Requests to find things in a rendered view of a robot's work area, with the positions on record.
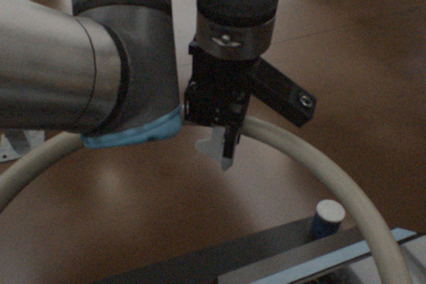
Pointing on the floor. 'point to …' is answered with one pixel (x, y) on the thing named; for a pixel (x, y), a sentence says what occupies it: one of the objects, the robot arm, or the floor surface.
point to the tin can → (327, 219)
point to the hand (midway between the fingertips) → (232, 154)
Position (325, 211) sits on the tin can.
